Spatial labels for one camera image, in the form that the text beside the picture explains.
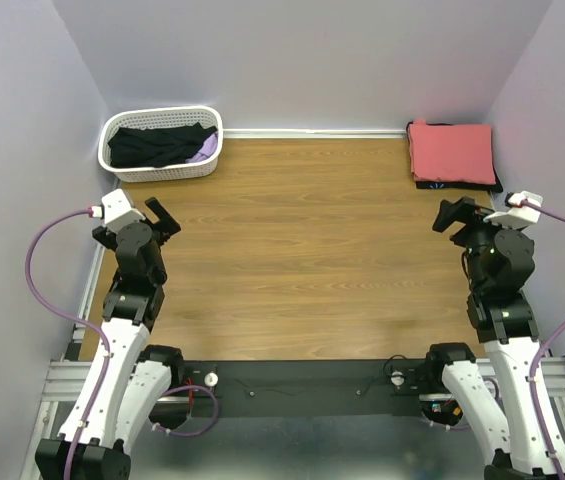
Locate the folded red t shirt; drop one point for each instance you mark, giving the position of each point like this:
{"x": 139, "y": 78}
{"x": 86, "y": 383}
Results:
{"x": 451, "y": 152}

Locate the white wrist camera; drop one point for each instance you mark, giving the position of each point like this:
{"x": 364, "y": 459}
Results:
{"x": 521, "y": 213}
{"x": 119, "y": 210}

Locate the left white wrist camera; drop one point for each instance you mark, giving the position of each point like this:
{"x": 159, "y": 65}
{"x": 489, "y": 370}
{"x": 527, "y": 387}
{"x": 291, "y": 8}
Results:
{"x": 119, "y": 210}

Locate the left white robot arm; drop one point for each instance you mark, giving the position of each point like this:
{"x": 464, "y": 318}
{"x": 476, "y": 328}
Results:
{"x": 127, "y": 375}

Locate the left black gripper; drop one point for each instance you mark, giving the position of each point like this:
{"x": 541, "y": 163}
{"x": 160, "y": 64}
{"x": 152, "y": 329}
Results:
{"x": 166, "y": 226}

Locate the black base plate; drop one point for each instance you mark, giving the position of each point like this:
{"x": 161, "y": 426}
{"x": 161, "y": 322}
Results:
{"x": 397, "y": 386}

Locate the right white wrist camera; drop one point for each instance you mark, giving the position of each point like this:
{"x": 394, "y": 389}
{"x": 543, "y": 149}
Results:
{"x": 521, "y": 213}

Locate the aluminium frame rail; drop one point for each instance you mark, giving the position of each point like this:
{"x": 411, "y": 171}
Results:
{"x": 65, "y": 380}

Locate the purple t shirt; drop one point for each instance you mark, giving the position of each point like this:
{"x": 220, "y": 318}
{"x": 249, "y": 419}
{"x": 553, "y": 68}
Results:
{"x": 207, "y": 149}

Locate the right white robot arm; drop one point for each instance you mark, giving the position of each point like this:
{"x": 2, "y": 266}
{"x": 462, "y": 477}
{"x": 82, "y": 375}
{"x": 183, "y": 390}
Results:
{"x": 517, "y": 432}

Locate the black t shirt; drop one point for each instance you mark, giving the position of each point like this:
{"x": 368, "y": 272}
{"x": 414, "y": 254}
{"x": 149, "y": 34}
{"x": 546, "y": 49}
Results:
{"x": 462, "y": 186}
{"x": 156, "y": 148}

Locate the folded black t shirt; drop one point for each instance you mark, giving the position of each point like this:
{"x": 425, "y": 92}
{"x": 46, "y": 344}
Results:
{"x": 462, "y": 186}

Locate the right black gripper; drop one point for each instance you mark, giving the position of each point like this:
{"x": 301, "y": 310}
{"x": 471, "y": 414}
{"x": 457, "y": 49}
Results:
{"x": 464, "y": 209}

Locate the white plastic laundry basket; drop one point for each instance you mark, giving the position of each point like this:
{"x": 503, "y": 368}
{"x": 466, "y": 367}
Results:
{"x": 161, "y": 118}

